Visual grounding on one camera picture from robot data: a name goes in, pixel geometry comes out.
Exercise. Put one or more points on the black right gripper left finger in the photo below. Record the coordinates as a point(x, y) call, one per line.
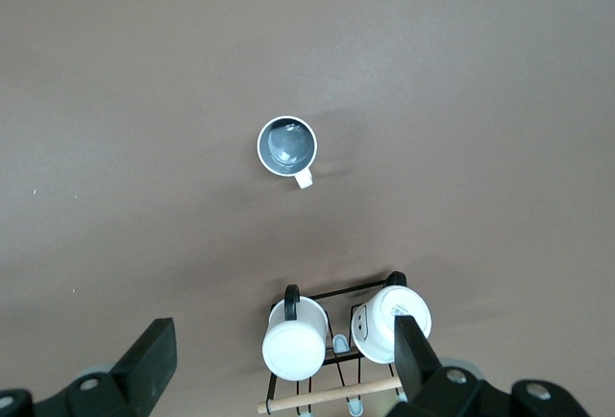
point(144, 364)

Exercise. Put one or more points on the white cup with face print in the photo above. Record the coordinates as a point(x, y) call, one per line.
point(384, 321)

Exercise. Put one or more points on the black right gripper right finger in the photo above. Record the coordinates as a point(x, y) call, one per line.
point(418, 364)

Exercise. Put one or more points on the white mug grey inside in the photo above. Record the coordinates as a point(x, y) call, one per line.
point(287, 145)

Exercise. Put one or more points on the grey hook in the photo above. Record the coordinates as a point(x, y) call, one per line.
point(355, 407)
point(339, 344)

